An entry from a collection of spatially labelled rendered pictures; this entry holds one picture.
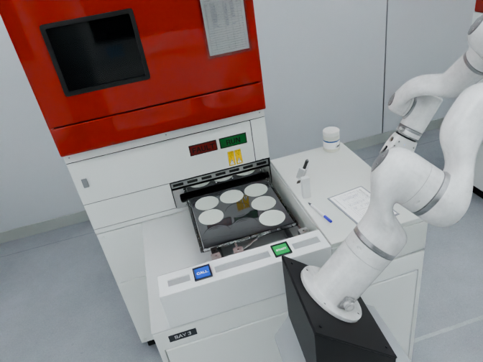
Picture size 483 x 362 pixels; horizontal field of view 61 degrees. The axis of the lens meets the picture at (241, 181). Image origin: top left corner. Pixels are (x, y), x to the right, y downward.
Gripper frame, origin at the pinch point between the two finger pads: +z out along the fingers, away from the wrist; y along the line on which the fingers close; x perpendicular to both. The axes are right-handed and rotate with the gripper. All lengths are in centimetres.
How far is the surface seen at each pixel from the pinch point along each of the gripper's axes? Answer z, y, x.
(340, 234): 19.6, -17.2, -19.2
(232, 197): 38, -39, 27
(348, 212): 14.8, -11.6, -9.7
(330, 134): -0.6, -8.2, 32.5
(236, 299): 50, -42, -24
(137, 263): 89, -63, 38
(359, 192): 9.7, -4.9, 0.1
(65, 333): 171, -80, 69
